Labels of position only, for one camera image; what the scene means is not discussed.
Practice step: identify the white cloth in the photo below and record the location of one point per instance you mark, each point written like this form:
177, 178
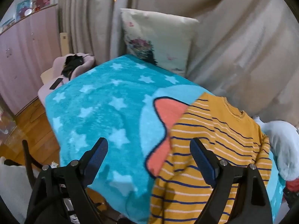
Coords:
14, 191

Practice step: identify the yellow striped sweater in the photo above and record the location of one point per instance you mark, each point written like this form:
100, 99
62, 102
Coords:
210, 140

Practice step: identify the beige curtain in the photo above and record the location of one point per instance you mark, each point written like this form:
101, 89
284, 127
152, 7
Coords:
233, 35

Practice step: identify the blue framed picture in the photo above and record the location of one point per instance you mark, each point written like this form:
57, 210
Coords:
23, 8

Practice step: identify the teal star printed blanket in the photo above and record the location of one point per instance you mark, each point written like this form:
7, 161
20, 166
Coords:
102, 112

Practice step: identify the pink wardrobe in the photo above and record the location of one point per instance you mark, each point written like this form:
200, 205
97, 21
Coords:
25, 58

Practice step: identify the light wooden board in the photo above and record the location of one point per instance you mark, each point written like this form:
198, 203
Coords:
63, 43

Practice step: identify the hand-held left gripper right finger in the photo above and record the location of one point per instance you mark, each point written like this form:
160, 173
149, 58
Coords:
202, 163

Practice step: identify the pink padded chair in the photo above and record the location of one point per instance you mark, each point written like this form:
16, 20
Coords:
58, 72

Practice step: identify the black garment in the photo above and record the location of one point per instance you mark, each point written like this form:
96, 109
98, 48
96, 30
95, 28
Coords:
71, 65

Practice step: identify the red object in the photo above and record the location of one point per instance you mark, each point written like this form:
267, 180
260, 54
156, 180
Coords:
292, 186

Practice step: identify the white printed pillow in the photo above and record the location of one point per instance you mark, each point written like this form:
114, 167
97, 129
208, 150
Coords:
161, 39

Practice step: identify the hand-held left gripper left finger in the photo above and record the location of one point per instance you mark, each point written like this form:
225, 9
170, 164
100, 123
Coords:
98, 156

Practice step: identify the black remote control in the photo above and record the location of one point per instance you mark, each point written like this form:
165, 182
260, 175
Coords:
56, 83

